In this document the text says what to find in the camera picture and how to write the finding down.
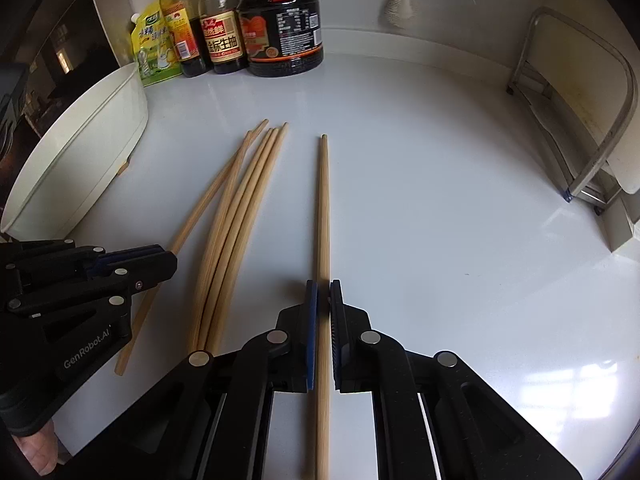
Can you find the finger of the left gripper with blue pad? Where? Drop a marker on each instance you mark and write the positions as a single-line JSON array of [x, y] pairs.
[[140, 264]]

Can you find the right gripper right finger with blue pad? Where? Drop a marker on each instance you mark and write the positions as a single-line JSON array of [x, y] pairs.
[[434, 417]]

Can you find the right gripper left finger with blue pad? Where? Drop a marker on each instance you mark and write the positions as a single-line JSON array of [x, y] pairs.
[[209, 417]]

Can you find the person's left hand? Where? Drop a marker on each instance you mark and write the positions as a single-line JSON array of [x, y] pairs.
[[40, 449]]

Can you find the white oval plastic tub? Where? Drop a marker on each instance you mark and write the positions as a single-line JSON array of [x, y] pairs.
[[78, 158]]

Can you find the yellow seasoning pouch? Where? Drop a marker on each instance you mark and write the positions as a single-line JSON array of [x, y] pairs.
[[152, 46]]

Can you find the vinegar bottle yellow cap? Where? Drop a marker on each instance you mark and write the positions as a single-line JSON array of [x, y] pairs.
[[181, 17]]

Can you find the soy sauce glass bottle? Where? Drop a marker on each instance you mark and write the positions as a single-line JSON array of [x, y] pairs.
[[222, 33]]

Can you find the metal cutting board rack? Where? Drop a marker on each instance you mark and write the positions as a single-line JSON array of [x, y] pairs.
[[590, 171]]

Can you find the large soy sauce jug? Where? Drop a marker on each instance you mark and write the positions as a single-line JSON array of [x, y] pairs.
[[282, 37]]

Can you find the white cutting board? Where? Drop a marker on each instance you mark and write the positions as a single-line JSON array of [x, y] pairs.
[[587, 77]]

